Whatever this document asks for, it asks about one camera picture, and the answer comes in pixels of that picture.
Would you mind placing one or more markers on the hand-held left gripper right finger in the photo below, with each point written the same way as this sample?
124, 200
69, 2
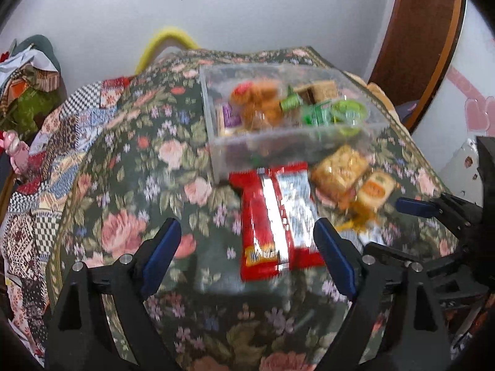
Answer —
336, 259

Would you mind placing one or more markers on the purple snack packet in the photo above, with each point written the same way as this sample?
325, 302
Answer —
231, 116

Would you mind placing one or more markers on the green jelly cup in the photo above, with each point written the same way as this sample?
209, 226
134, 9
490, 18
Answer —
348, 111

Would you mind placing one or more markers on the patchwork quilt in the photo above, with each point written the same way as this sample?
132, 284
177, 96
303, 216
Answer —
46, 170

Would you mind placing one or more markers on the pile of clothes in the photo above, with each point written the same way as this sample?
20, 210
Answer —
27, 69

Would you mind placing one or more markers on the orange fried snack packet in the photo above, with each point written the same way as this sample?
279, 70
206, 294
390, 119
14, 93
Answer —
257, 102

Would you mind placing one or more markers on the clear plastic storage box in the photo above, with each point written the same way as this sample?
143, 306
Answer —
270, 143

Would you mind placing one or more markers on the green edged pastry packet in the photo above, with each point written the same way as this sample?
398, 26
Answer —
373, 193

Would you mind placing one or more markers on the yellow cracker packet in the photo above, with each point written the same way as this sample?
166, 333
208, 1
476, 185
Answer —
340, 170

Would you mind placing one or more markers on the brown wooden door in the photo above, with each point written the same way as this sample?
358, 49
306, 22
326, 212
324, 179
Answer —
417, 46

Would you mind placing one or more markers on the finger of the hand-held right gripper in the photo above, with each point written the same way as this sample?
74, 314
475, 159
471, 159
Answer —
415, 205

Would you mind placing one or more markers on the red silver snack packet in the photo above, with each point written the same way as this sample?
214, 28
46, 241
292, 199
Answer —
299, 208

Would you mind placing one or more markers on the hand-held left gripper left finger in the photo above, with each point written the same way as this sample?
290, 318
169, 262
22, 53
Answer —
160, 259

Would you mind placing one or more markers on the green white snack packet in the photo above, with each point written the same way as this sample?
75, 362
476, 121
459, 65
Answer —
319, 116

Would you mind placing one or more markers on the grey-blue chair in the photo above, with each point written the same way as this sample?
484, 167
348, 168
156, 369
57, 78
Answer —
42, 48

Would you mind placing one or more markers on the yellow foam tube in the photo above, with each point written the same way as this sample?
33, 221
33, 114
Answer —
166, 40

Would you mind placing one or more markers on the floral blanket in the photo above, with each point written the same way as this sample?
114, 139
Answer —
162, 162

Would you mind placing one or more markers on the white sliding wardrobe door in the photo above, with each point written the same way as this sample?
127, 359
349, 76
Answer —
471, 96

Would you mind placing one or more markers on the dark grey cloth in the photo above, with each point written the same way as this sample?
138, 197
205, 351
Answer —
408, 110

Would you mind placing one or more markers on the pink rabbit toy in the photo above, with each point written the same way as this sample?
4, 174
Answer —
15, 150

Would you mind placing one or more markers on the square biscuit packet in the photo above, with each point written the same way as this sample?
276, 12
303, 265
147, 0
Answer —
319, 89

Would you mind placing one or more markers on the green cloth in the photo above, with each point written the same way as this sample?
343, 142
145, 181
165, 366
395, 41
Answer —
29, 110

